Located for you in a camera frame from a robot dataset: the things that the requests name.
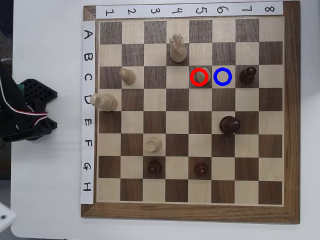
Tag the light wooden chess pawn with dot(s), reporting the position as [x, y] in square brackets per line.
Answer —
[200, 77]

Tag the black and orange robot arm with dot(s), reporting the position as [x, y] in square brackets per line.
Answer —
[37, 90]

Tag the large dark brown chess piece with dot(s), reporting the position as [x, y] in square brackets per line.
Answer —
[230, 125]

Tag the light wooden chess rook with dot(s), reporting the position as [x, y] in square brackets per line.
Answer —
[153, 145]

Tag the dark brown chess pawn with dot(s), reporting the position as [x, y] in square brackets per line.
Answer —
[201, 170]
[154, 168]
[247, 75]

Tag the white pawn row C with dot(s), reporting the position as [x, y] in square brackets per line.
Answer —
[127, 76]

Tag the light wooden chess king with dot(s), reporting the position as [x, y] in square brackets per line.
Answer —
[105, 102]

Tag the light wooden chess queen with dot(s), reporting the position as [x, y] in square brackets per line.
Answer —
[178, 51]

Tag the white letter label strip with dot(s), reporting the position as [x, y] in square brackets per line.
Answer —
[87, 155]

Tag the white number label strip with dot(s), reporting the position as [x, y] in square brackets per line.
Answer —
[165, 11]

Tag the wooden chessboard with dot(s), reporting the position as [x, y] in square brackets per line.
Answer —
[275, 212]

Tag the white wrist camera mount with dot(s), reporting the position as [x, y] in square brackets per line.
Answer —
[6, 216]

